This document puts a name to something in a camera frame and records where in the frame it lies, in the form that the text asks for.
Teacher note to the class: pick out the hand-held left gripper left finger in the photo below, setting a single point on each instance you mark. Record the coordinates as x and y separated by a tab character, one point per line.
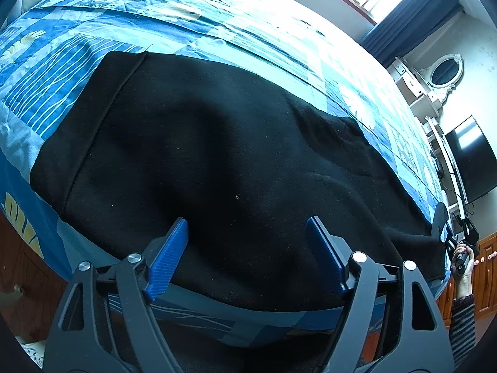
171	258

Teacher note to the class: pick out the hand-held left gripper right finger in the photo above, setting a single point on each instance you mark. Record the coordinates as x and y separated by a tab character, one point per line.
326	258

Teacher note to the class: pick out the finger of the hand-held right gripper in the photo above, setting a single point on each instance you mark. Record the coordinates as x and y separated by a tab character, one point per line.
470	234
440	220

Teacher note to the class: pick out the black pants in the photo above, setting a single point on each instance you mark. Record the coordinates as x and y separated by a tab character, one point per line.
213	163

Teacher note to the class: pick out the person's right hand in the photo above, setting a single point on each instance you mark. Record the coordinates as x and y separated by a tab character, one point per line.
466	285

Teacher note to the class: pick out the wooden cabinet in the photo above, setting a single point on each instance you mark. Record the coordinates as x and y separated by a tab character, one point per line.
485	291

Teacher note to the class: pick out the white television shelf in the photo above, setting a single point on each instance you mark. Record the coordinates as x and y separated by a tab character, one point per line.
446	163

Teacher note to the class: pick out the black television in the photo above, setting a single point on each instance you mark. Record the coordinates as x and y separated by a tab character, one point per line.
471	159

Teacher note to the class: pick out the white dressing table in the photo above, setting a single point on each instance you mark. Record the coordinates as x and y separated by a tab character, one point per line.
411	85

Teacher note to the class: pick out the white oval mirror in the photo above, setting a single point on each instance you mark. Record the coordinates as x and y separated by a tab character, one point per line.
446	72

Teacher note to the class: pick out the dark blue curtain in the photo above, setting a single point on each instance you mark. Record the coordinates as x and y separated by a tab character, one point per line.
411	19

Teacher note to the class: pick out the blue patterned bedsheet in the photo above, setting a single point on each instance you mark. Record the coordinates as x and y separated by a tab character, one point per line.
58	70

